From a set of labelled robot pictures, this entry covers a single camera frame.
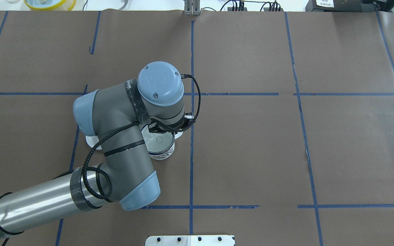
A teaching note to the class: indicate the white enamel cup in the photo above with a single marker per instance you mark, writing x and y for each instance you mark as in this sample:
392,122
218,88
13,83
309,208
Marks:
168,153

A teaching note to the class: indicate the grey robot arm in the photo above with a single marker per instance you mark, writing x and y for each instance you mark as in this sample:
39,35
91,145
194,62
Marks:
118,168

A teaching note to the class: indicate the yellow rimmed bowl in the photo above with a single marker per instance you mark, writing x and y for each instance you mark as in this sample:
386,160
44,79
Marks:
50,5

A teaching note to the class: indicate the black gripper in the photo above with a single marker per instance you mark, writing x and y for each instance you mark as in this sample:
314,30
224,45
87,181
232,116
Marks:
155,128

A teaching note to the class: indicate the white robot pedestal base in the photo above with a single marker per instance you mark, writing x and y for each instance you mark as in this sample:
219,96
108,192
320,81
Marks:
190,240

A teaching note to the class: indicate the white cup lid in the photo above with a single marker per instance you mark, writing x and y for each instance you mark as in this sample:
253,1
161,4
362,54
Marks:
91,140

